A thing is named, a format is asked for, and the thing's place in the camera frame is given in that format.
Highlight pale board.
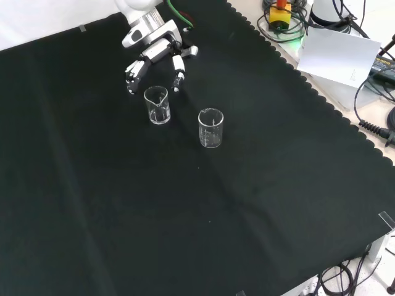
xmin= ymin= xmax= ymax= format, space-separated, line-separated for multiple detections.
xmin=296 ymin=26 xmax=383 ymax=90

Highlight black bench cloth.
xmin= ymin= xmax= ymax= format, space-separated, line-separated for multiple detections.
xmin=0 ymin=0 xmax=395 ymax=296

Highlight red hand cable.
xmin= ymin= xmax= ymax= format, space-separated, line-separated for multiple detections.
xmin=180 ymin=10 xmax=196 ymax=27

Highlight black floor cables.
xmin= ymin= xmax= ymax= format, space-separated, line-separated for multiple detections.
xmin=317 ymin=260 xmax=371 ymax=296

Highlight green hand cable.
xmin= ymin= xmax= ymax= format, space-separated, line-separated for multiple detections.
xmin=167 ymin=0 xmax=194 ymax=29

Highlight thin grey cable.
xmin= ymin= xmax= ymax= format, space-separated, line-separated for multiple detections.
xmin=353 ymin=75 xmax=395 ymax=124

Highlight black looped cable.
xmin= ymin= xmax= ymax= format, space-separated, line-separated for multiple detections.
xmin=256 ymin=0 xmax=311 ymax=44

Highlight black power adapter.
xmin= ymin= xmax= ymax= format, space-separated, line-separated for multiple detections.
xmin=368 ymin=52 xmax=395 ymax=78

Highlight metal table leg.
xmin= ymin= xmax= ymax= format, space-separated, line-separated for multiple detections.
xmin=365 ymin=229 xmax=395 ymax=263

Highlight clear glass beaker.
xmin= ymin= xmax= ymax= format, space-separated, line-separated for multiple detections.
xmin=197 ymin=108 xmax=224 ymax=149
xmin=143 ymin=86 xmax=172 ymax=125

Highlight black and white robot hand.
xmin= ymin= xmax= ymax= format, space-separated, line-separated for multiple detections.
xmin=122 ymin=19 xmax=199 ymax=96

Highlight pale grey flat box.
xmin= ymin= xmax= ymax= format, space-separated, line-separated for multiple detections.
xmin=308 ymin=72 xmax=395 ymax=111

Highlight black tripod leg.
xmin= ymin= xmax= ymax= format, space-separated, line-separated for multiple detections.
xmin=385 ymin=231 xmax=395 ymax=292
xmin=378 ymin=32 xmax=395 ymax=58

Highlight yellow stop button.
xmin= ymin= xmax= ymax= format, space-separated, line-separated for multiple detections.
xmin=269 ymin=0 xmax=293 ymax=31

